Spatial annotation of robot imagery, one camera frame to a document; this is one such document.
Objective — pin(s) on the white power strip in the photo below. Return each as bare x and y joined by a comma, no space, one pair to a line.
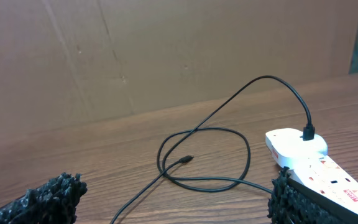
327,178

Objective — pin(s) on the white charger adapter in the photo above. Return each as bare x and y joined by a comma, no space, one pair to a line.
289,149

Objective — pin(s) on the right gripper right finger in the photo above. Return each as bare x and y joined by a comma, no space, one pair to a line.
292,202

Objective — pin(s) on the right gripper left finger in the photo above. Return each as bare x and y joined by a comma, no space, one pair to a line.
52,203

